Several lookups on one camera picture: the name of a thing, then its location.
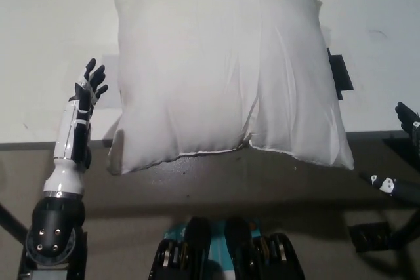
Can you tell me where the white fabric pillow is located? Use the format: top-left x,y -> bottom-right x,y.
106,0 -> 355,176

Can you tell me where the black tape strip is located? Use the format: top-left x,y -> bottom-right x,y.
326,48 -> 355,101

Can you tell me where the black metal table leg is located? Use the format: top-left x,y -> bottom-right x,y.
0,201 -> 31,248

